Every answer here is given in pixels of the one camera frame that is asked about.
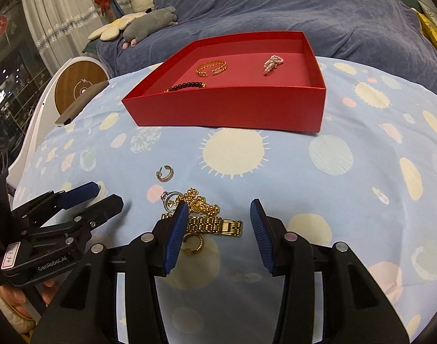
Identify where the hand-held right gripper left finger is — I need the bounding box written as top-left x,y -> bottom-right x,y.
31,201 -> 189,344

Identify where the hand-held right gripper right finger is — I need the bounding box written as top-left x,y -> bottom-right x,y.
250,199 -> 409,344

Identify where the grey plush toy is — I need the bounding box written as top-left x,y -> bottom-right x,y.
121,6 -> 179,51

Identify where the thick gold ring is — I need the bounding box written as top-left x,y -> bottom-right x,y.
182,233 -> 205,256

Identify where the person's left hand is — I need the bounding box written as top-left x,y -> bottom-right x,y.
0,279 -> 59,307

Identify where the red bow curtain tie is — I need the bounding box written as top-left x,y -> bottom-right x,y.
94,0 -> 113,17

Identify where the black beaded bracelet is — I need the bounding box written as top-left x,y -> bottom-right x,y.
164,82 -> 207,94

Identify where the gold watch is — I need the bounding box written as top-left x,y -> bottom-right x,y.
161,213 -> 243,238

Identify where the silver hoop earring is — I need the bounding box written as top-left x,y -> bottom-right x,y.
155,165 -> 176,183

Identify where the grey patterned cushion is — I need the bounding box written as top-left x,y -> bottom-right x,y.
417,0 -> 437,22

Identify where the blue covered sofa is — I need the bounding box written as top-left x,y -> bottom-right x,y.
96,0 -> 437,101

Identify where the red cardboard box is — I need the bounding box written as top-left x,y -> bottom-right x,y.
121,30 -> 327,135

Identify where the pearl hair clip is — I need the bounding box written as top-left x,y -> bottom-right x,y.
263,54 -> 284,77

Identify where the silver ring with stone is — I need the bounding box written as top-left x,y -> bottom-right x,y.
162,191 -> 183,211

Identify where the yellow cushion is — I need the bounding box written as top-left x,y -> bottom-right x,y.
417,11 -> 437,66

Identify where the white sheer curtain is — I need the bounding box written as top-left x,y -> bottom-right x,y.
19,0 -> 108,67

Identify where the flower shaped cushion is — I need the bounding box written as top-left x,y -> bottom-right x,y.
88,12 -> 147,42

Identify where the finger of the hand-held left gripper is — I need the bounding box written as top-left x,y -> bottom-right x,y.
11,181 -> 100,223
25,193 -> 125,239

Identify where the gold chain bracelet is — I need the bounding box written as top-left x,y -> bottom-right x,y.
196,59 -> 228,77

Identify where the gold chain necklace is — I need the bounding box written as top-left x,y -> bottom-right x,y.
173,187 -> 221,217

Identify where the white round wooden-top stand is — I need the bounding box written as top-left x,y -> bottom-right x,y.
7,56 -> 109,194

